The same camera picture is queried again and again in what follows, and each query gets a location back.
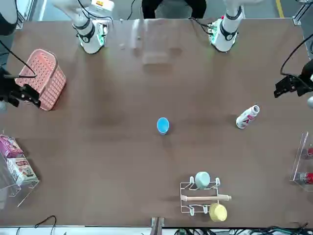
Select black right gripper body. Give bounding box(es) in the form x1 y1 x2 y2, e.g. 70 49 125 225
0 66 20 107

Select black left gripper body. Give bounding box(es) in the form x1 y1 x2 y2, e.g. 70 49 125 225
292 73 313 97

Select white juice bottle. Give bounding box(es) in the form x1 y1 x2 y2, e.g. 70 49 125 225
236 105 260 130

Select blue ceramic cup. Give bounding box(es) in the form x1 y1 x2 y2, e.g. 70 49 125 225
156 117 170 136

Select mint green cup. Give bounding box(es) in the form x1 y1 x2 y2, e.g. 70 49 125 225
195 171 211 190

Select yellow cup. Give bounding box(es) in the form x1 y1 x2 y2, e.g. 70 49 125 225
209 202 228 223

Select pink plastic basket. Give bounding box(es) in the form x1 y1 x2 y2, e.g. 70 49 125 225
15 48 67 112

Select purple drink carton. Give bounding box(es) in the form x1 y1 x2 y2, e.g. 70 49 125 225
0 134 24 159

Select clear acrylic step shelf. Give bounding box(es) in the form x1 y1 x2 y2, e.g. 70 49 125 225
290 131 313 192

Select white drink carton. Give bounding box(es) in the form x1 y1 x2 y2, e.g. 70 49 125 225
6 156 39 186

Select person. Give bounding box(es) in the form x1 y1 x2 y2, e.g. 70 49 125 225
141 0 207 20

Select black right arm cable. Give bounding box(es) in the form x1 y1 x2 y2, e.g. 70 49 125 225
0 40 38 79

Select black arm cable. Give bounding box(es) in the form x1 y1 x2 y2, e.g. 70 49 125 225
280 34 313 77
0 40 38 79

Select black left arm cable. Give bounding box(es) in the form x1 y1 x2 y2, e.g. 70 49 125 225
280 34 313 77

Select white wire cup rack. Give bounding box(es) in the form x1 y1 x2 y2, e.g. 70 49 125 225
180 177 232 216

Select aluminium camera post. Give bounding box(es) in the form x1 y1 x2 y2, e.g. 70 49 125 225
151 216 165 235

